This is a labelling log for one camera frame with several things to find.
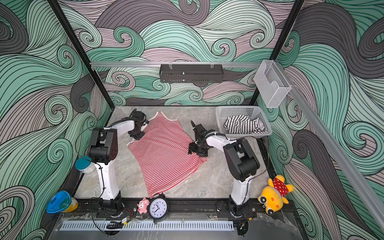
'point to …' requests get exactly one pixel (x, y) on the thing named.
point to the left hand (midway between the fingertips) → (134, 133)
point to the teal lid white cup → (84, 165)
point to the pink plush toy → (142, 206)
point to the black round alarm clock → (158, 208)
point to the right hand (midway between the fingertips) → (193, 154)
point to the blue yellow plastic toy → (61, 202)
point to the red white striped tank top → (162, 155)
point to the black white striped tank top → (243, 124)
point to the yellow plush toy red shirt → (272, 197)
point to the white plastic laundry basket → (223, 112)
